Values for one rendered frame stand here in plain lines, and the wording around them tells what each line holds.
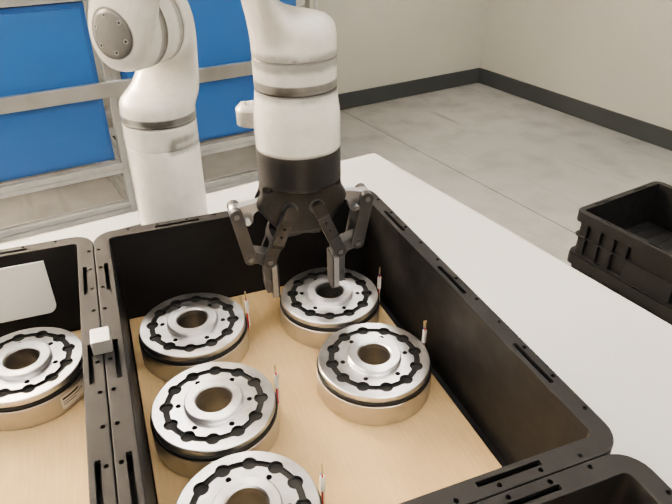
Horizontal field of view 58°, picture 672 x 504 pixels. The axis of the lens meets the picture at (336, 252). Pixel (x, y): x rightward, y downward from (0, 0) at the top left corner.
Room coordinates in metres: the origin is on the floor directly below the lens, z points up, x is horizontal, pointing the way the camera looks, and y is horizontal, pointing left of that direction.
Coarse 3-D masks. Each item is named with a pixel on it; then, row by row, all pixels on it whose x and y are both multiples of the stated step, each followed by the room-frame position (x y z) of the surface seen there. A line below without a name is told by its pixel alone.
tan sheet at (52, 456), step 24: (72, 408) 0.39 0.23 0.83; (0, 432) 0.36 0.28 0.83; (24, 432) 0.36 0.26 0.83; (48, 432) 0.36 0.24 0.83; (72, 432) 0.36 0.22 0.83; (0, 456) 0.33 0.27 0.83; (24, 456) 0.33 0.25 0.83; (48, 456) 0.33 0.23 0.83; (72, 456) 0.33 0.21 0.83; (0, 480) 0.31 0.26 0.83; (24, 480) 0.31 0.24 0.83; (48, 480) 0.31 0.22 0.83; (72, 480) 0.31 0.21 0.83
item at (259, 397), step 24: (168, 384) 0.38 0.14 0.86; (192, 384) 0.38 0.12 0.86; (240, 384) 0.38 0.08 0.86; (264, 384) 0.38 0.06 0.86; (168, 408) 0.36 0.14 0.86; (264, 408) 0.35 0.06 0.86; (168, 432) 0.33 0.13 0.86; (192, 432) 0.33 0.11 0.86; (216, 432) 0.33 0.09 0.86; (240, 432) 0.33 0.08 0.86
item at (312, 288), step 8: (320, 280) 0.53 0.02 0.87; (344, 280) 0.53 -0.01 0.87; (312, 288) 0.52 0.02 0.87; (344, 288) 0.52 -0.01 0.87; (312, 296) 0.50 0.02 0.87; (344, 296) 0.50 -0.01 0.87; (352, 296) 0.51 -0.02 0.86; (320, 304) 0.49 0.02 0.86; (328, 304) 0.49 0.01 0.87; (336, 304) 0.49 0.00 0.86
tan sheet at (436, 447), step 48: (288, 336) 0.48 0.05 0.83; (144, 384) 0.42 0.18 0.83; (288, 384) 0.42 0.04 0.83; (432, 384) 0.42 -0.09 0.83; (288, 432) 0.36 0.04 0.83; (336, 432) 0.36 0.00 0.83; (384, 432) 0.36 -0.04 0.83; (432, 432) 0.36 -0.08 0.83; (336, 480) 0.31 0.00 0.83; (384, 480) 0.31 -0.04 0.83; (432, 480) 0.31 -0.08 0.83
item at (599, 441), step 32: (160, 224) 0.54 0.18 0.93; (192, 224) 0.54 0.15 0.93; (96, 256) 0.48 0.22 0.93; (448, 288) 0.43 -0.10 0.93; (480, 320) 0.39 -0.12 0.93; (512, 352) 0.35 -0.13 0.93; (128, 384) 0.31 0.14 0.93; (544, 384) 0.31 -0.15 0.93; (128, 416) 0.28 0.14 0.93; (576, 416) 0.28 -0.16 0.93; (128, 448) 0.26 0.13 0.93; (576, 448) 0.26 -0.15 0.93; (608, 448) 0.26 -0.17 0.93; (128, 480) 0.23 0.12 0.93; (480, 480) 0.23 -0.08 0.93; (512, 480) 0.23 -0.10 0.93
